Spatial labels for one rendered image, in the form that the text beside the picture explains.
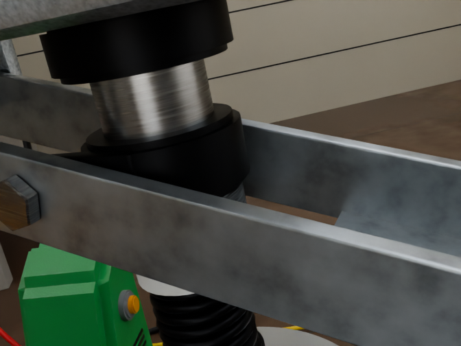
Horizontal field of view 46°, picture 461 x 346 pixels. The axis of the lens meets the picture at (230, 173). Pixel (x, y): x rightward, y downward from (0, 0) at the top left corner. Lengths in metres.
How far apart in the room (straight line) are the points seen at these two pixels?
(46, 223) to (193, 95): 0.10
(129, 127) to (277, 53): 4.48
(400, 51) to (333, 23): 0.68
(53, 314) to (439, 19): 4.46
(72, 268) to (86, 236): 1.18
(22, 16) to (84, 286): 1.27
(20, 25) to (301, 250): 0.14
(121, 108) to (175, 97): 0.03
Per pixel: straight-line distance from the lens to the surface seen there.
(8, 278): 2.89
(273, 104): 4.79
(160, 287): 0.31
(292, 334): 0.47
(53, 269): 1.49
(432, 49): 5.29
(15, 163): 0.30
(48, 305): 1.49
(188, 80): 0.28
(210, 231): 0.24
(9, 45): 0.48
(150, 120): 0.28
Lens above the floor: 1.12
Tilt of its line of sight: 18 degrees down
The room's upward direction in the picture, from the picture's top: 11 degrees counter-clockwise
